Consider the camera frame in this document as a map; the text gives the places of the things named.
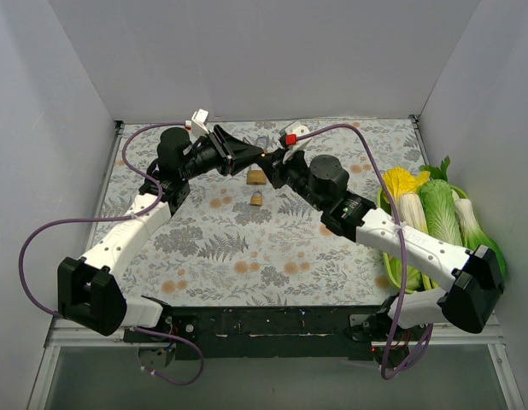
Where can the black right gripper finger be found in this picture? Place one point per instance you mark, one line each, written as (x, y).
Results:
(275, 158)
(269, 169)

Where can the yellow napa cabbage toy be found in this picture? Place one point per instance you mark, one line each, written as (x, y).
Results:
(400, 181)

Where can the green napa cabbage toy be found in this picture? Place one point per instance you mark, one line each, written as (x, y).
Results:
(439, 207)

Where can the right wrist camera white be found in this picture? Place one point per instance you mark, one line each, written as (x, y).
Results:
(290, 137)

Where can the large brass padlock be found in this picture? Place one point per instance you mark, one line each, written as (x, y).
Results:
(261, 142)
(256, 177)

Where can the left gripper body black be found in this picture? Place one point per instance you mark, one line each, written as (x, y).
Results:
(224, 149)

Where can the round green cabbage toy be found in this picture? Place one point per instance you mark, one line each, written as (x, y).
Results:
(407, 273)

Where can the bok choy toy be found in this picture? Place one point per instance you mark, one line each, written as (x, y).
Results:
(472, 234)

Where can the aluminium frame rail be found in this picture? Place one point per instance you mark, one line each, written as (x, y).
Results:
(83, 370)

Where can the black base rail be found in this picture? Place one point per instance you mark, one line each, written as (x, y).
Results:
(268, 332)

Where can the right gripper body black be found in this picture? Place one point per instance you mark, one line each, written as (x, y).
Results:
(279, 161)

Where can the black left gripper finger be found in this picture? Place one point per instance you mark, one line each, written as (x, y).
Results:
(229, 143)
(241, 160)

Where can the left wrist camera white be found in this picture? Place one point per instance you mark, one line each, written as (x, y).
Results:
(197, 124)

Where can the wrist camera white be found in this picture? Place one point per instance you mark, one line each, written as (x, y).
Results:
(197, 124)
(290, 137)

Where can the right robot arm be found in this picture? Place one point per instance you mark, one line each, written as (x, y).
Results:
(469, 281)

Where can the floral patterned table mat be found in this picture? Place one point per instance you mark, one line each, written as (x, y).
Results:
(218, 250)

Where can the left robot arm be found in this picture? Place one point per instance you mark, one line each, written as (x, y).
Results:
(89, 292)

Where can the green plastic basket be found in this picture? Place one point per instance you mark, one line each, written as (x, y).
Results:
(428, 284)

